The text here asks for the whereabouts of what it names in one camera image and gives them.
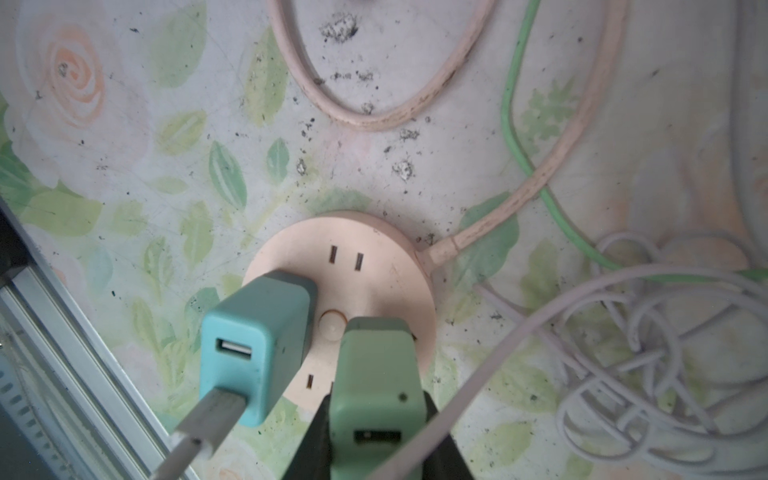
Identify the white thin cable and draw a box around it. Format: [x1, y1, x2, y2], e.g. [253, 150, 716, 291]
[149, 230, 768, 480]

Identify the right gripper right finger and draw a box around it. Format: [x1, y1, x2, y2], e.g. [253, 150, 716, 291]
[422, 389, 475, 480]

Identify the pink socket cord with plug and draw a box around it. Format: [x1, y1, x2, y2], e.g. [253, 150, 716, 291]
[265, 0, 631, 268]

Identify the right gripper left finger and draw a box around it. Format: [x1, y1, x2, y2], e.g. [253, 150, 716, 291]
[282, 394, 332, 480]

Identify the aluminium front rail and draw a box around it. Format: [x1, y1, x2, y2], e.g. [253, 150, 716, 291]
[1, 205, 169, 479]

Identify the green cable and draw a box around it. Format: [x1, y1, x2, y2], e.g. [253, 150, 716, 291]
[500, 0, 768, 284]

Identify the teal charger adapter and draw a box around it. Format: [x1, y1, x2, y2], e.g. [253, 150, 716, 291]
[200, 270, 318, 427]

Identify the round pink power socket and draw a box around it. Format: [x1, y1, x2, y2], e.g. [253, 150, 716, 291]
[244, 211, 437, 411]

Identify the green charger adapter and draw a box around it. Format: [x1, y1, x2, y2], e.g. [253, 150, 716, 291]
[329, 317, 427, 479]

